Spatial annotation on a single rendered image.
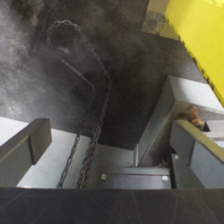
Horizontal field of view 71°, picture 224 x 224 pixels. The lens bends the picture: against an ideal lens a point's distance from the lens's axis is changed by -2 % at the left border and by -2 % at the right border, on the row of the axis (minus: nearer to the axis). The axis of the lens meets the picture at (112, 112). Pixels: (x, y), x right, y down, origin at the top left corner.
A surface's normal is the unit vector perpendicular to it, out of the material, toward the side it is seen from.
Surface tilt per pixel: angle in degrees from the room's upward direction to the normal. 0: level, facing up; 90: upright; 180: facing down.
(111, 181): 90
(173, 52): 0
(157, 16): 0
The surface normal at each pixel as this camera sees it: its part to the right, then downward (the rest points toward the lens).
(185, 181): -0.16, -0.76
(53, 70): -0.13, 0.64
